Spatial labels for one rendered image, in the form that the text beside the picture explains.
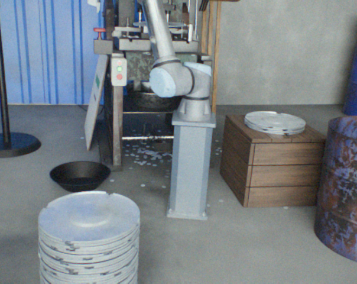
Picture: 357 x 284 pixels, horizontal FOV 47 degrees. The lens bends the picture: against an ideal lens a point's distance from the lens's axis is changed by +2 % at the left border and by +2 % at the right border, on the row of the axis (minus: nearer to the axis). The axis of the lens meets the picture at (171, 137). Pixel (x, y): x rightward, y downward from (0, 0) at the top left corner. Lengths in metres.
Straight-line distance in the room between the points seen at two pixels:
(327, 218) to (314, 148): 0.37
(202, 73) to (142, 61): 0.61
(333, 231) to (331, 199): 0.13
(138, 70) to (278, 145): 0.84
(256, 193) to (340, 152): 0.49
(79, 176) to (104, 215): 1.01
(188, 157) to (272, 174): 0.44
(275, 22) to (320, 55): 0.58
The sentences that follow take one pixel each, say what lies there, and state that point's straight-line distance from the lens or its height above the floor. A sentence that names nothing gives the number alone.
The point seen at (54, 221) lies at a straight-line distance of 1.23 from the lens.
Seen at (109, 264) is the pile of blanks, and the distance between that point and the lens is 1.18.
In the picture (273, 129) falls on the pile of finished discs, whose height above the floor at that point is 0.37.
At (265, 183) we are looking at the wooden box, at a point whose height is 0.13.
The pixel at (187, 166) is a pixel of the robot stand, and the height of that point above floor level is 0.25.
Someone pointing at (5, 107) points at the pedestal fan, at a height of 0.25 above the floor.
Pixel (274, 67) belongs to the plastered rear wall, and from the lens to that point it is 4.02.
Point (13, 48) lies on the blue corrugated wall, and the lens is 3.57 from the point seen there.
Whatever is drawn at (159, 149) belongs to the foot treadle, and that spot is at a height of 0.16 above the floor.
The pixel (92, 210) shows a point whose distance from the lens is 1.26.
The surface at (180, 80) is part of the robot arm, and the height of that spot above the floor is 0.63.
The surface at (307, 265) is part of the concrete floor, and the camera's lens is 1.70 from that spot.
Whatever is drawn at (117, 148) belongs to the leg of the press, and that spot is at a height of 0.13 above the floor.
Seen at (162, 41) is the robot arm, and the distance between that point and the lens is 1.63.
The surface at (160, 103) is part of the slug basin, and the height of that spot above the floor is 0.34.
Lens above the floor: 0.93
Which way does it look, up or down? 19 degrees down
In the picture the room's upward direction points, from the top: 3 degrees clockwise
